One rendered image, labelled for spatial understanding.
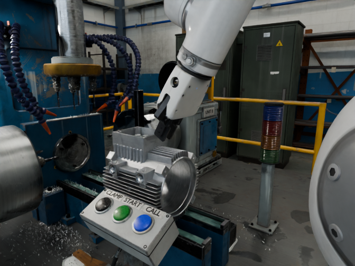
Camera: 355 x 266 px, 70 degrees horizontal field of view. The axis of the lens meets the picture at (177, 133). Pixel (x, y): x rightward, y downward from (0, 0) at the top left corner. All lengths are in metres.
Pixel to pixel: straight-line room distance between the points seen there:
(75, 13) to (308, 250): 1.00
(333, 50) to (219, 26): 5.09
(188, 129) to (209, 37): 0.74
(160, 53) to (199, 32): 6.60
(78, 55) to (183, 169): 0.50
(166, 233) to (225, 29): 0.35
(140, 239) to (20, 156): 0.42
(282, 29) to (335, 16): 2.00
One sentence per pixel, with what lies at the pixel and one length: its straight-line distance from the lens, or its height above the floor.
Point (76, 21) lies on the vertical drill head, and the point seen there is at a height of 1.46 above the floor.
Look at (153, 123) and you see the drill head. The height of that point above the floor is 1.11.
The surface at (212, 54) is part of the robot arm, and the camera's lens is 0.47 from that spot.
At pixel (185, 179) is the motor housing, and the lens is 0.75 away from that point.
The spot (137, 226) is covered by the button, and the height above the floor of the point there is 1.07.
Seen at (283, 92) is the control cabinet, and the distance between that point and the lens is 3.65.
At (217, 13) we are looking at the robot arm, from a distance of 0.46.
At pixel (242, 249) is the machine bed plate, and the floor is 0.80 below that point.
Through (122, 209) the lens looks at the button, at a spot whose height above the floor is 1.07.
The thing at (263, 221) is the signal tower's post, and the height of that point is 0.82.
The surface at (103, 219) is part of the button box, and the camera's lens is 0.48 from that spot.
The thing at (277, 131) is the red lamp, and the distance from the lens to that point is 0.82.
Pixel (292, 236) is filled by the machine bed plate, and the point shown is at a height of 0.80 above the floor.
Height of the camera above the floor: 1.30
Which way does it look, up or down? 13 degrees down
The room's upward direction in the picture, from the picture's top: straight up
